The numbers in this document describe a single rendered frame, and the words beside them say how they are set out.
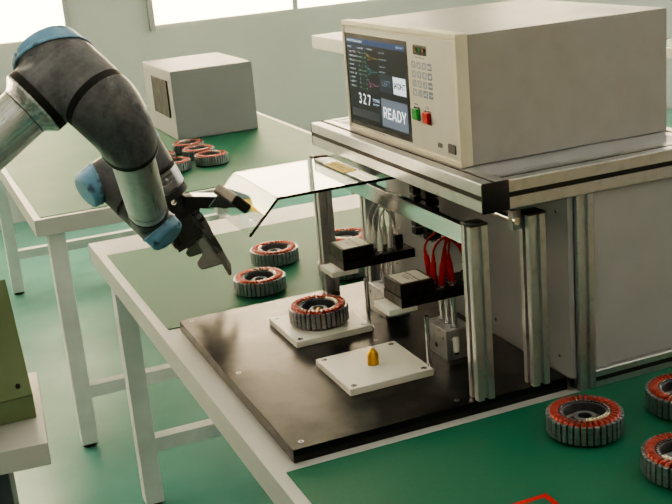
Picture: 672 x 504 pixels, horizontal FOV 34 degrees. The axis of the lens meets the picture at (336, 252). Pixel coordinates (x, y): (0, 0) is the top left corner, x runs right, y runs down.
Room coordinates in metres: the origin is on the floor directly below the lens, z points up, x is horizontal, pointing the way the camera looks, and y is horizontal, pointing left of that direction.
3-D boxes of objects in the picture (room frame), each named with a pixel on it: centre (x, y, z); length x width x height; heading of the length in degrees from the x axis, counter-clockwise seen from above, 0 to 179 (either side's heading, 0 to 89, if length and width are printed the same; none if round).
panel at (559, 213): (1.91, -0.24, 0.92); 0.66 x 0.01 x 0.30; 21
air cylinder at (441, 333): (1.76, -0.18, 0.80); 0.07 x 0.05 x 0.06; 21
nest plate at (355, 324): (1.93, 0.04, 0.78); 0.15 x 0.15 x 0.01; 21
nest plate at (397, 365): (1.71, -0.05, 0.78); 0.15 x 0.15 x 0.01; 21
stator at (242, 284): (2.24, 0.17, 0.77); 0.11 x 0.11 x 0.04
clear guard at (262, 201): (1.93, 0.03, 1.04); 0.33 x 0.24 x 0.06; 111
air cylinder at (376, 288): (1.99, -0.09, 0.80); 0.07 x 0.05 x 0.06; 21
